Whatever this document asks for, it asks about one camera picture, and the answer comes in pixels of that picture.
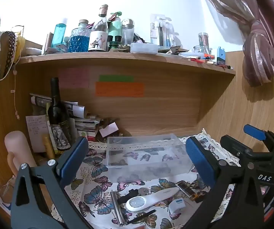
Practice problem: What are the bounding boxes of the brown striped curtain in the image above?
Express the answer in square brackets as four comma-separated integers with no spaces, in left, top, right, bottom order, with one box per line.
[195,0,274,88]

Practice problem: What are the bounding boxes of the clear eyeglasses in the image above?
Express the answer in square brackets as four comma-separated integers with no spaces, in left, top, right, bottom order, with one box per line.
[0,178,16,204]

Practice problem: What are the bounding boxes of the orange sticky note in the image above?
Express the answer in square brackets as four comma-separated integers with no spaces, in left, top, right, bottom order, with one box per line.
[95,81,145,98]

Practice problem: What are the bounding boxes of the dark wine bottle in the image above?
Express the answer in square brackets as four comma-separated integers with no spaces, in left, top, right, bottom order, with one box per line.
[47,77,72,151]

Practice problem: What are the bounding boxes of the clear bottle with cartoon label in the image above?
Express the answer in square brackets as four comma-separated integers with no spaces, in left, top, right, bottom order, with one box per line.
[88,4,109,52]

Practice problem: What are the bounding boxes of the stack of small boxes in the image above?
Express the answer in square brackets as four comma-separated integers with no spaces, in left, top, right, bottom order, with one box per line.
[75,115,102,142]

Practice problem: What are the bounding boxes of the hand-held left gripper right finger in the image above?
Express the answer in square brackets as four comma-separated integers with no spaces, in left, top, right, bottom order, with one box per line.
[185,136,259,229]

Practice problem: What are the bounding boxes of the white hand mirror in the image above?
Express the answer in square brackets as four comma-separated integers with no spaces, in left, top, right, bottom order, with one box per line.
[126,187,180,212]

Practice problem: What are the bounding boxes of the clear glass jar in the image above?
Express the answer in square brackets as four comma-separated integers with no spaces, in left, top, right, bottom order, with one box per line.
[197,32,210,54]

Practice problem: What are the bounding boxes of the black lace headband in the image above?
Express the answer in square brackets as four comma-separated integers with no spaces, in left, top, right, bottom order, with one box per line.
[0,31,18,81]

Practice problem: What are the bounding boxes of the small white box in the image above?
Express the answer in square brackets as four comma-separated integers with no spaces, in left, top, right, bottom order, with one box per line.
[168,198,186,216]

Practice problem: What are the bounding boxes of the small pink paper card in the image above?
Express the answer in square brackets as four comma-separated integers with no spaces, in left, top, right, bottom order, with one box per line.
[99,121,119,138]

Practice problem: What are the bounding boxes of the handwritten paper note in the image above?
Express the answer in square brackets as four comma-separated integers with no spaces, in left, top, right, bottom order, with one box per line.
[25,115,50,153]

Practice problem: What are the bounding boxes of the wooden shelf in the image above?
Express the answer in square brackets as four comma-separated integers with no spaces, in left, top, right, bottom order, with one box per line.
[15,51,236,136]

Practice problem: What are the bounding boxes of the glass bottle with blue liquid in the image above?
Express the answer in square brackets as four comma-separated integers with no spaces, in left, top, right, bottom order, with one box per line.
[70,19,91,53]

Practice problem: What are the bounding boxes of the black binder clip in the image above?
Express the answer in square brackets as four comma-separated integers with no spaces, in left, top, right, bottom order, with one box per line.
[117,189,140,205]

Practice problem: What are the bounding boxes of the small blue box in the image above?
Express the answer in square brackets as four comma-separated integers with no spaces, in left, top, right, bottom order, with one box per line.
[216,46,226,65]

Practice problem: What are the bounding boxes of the clear blister tool pack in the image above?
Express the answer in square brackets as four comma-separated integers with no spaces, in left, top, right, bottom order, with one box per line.
[150,14,176,47]

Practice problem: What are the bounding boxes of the green sticky note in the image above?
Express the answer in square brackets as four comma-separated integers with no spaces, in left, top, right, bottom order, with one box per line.
[99,75,135,82]

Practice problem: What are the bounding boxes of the tall blue plastic bottle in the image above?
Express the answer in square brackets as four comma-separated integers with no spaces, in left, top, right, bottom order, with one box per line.
[51,18,67,49]

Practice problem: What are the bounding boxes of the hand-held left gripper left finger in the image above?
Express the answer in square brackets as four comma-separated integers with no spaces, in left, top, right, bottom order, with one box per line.
[10,136,93,229]

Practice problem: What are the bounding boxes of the yellow candle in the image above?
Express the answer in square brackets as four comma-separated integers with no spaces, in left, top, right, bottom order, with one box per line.
[43,134,56,160]

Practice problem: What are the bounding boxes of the pink sticky note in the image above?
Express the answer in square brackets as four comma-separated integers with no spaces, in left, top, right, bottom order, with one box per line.
[58,68,90,89]

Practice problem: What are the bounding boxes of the metal roller bar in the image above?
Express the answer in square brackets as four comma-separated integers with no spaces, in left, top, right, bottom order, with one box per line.
[111,191,128,227]

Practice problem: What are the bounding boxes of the pink cylinder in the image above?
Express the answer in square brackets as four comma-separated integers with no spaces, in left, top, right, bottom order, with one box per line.
[4,131,37,175]

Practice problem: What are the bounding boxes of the black tweezers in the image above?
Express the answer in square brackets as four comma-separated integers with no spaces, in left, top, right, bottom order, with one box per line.
[127,209,157,225]

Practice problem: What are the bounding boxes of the clear plastic storage box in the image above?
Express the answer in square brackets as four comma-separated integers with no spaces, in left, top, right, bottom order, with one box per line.
[107,134,194,183]

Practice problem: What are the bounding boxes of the teal pump bottle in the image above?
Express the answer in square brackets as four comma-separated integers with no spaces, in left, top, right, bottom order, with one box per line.
[108,11,123,49]

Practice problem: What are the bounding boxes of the clear lidded plastic box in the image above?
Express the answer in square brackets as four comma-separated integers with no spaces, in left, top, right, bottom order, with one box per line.
[130,42,159,54]

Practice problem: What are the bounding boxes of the small brown electronic module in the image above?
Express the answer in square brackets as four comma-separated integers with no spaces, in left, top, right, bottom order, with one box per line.
[176,181,205,203]

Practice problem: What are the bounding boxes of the butterfly print tablecloth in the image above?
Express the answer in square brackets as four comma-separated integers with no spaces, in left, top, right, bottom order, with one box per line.
[50,128,241,229]

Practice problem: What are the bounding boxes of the glass jar with metal cap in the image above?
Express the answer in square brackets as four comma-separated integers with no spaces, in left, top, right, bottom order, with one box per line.
[121,18,135,46]

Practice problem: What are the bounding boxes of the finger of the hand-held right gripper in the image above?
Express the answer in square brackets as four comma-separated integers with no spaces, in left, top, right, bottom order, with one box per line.
[220,135,274,168]
[243,124,271,142]

